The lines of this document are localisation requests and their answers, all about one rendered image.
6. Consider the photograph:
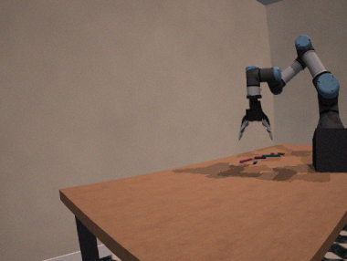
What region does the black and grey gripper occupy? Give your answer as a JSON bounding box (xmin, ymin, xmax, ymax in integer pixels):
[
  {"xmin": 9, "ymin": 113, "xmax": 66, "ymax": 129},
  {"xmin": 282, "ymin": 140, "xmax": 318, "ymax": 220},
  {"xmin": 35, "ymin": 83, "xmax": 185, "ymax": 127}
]
[{"xmin": 238, "ymin": 95, "xmax": 273, "ymax": 140}]

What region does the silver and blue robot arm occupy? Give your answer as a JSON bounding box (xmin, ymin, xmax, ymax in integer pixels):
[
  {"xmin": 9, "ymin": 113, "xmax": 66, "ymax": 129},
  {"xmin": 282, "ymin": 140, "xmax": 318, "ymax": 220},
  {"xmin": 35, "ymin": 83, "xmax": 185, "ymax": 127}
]
[{"xmin": 246, "ymin": 35, "xmax": 344, "ymax": 128}]

